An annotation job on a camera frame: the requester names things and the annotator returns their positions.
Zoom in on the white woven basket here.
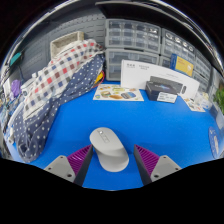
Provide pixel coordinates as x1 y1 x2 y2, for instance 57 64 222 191
49 30 86 58

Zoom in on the navy polka dot cloth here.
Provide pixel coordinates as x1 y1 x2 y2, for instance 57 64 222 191
11 53 106 164

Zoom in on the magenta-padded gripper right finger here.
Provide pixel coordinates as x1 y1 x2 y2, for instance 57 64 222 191
133 144 183 187

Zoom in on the small black box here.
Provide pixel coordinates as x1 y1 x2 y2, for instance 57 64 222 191
145 80 179 104

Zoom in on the grey pegboard panel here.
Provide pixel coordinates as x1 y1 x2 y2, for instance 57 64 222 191
19 13 108 78

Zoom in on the light grey computer mouse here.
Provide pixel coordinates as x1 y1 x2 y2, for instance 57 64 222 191
89 127 130 173

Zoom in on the yellow blue box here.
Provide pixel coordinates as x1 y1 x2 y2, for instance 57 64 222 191
170 53 195 78

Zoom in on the long white keyboard box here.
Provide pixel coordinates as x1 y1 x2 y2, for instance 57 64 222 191
120 59 200 100

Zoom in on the teal box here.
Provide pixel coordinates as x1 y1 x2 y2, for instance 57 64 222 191
9 51 24 67

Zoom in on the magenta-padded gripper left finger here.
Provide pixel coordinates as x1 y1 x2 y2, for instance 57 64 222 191
43 143 95 187

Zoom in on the potted green plant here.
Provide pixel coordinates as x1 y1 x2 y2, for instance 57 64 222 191
213 84 224 115

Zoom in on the red blue checkered cloth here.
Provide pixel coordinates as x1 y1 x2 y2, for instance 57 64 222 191
22 39 107 121

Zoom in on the purple soft item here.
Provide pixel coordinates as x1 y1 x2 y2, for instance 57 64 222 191
10 79 23 98

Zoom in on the clear plastic box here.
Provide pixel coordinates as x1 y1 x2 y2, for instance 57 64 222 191
194 91 213 110

